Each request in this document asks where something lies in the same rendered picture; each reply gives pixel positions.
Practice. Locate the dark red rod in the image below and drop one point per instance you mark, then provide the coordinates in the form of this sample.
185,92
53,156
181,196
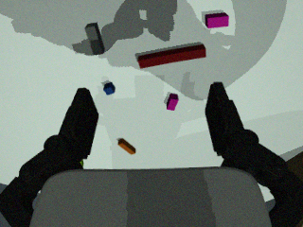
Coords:
173,55

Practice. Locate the magenta rod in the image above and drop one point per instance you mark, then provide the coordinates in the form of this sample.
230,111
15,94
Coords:
172,102
216,20

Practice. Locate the orange rod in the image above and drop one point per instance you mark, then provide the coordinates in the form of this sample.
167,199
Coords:
125,145

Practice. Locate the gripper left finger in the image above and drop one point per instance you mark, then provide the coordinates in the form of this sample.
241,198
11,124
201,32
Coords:
61,152

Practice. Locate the grey rod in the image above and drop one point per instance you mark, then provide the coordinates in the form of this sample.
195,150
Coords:
94,38

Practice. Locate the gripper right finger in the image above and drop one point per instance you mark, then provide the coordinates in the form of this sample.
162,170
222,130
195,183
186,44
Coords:
270,170

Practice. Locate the small blue cube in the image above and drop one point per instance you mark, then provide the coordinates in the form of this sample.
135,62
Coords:
109,88

